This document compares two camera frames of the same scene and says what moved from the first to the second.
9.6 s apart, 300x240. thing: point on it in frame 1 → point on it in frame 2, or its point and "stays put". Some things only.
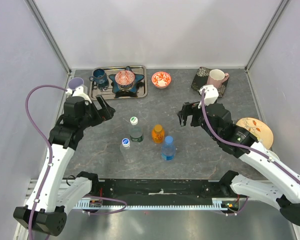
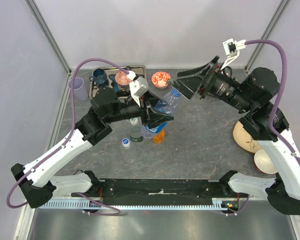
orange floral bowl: x=161 y=79 stays put
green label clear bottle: x=136 y=132 stays put
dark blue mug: x=99 y=76 stays put
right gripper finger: x=182 y=118 → x=188 y=87
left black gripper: x=104 y=114 → x=153 y=118
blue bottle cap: x=169 y=139 → x=175 y=92
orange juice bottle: x=158 y=134 stays put
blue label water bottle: x=168 y=151 → x=167 y=104
